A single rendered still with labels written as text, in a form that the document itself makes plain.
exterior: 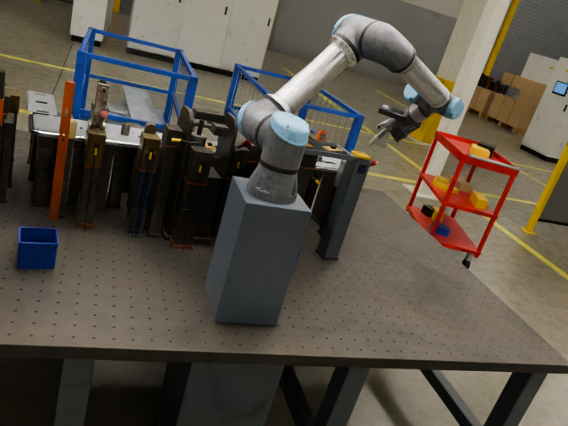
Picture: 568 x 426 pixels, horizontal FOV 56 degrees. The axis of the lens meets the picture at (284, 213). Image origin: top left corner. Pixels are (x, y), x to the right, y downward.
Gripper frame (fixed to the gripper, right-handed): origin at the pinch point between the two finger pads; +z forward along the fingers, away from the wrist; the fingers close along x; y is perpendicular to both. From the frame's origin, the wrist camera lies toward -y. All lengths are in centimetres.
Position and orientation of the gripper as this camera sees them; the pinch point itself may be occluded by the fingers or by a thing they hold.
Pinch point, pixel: (371, 135)
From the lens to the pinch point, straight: 225.6
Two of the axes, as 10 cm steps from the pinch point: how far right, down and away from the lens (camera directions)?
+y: 6.6, 7.1, 2.3
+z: -6.5, 3.9, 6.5
